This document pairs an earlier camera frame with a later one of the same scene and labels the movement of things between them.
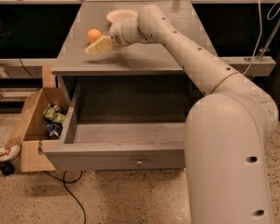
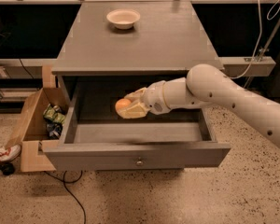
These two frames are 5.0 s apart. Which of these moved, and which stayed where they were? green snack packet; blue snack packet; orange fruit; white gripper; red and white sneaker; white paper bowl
Moved: orange fruit; white gripper
Stayed: white paper bowl; green snack packet; blue snack packet; red and white sneaker
